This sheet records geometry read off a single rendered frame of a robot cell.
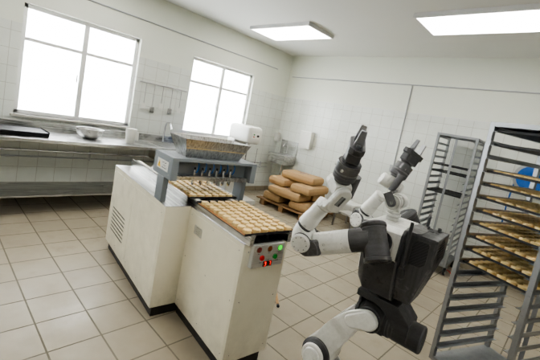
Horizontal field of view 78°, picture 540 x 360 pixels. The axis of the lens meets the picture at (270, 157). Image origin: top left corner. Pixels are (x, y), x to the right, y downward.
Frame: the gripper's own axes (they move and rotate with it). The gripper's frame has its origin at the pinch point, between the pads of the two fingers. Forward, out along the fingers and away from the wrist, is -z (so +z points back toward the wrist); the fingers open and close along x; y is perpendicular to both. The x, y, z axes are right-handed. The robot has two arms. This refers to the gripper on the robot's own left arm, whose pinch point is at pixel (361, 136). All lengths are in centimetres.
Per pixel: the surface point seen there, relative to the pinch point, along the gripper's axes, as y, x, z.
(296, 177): -20, 398, 268
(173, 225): -88, 54, 129
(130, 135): -247, 242, 197
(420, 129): 141, 425, 126
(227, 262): -40, 27, 114
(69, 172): -314, 205, 263
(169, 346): -59, 5, 181
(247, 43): -189, 511, 97
